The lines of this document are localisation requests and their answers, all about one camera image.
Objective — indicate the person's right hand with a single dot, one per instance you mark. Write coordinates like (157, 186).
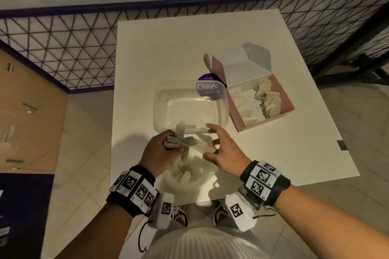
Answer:
(231, 154)

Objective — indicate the person's left hand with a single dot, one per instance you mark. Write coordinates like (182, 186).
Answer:
(155, 154)

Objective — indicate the person's left fingers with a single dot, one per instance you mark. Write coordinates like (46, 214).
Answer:
(175, 152)

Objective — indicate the person's right thumb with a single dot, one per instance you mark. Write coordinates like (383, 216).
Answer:
(211, 156)

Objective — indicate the grey-white clay piece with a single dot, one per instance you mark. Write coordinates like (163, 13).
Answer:
(180, 135)

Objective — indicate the person's right forearm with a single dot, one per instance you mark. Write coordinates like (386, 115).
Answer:
(319, 222)

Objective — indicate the person's left forearm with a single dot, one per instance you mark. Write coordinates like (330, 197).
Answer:
(91, 231)

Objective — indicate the white clay pieces in bowl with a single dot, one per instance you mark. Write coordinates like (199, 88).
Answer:
(190, 170)

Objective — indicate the clear round plastic bowl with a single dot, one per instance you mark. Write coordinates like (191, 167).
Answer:
(194, 176)

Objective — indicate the clear plastic wrapper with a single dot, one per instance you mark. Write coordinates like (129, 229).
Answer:
(196, 129)

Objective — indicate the clear rectangular plastic container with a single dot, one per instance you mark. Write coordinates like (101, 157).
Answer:
(188, 110)

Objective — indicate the black left wristband with markers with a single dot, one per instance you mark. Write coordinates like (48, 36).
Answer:
(133, 189)

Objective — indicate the black wristband with markers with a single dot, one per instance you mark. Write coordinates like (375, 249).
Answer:
(133, 189)
(263, 180)

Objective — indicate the black right wristband with markers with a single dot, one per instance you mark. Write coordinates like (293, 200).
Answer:
(263, 180)

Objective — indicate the person's right shoe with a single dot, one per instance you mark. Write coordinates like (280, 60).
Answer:
(220, 212)

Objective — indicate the person's shoe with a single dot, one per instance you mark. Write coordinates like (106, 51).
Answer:
(180, 214)
(220, 212)

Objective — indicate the white clay pieces in wrap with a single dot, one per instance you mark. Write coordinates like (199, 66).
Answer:
(244, 105)

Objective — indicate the person's left shoe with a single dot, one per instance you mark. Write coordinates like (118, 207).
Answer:
(180, 214)

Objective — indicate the purple round label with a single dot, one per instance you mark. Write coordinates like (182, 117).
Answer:
(209, 88)

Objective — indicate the beige clay lump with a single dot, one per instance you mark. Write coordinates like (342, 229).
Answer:
(272, 104)
(263, 85)

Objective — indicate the pink cardboard box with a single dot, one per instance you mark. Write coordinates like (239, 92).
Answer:
(243, 79)

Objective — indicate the person's white ribbed shirt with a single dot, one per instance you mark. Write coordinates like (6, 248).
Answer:
(206, 243)

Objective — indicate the wooden cabinet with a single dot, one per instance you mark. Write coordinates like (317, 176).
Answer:
(29, 116)

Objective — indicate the dark blue mat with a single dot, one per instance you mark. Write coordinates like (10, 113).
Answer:
(21, 216)

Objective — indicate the black fence stand foot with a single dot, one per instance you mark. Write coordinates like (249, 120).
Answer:
(355, 69)

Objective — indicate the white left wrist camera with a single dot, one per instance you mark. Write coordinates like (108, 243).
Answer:
(162, 211)

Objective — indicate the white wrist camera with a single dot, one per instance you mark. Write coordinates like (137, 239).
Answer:
(162, 211)
(240, 211)

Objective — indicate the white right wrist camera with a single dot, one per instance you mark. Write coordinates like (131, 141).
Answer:
(240, 211)

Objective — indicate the black mesh fence blue rail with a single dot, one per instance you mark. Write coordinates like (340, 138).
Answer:
(76, 43)

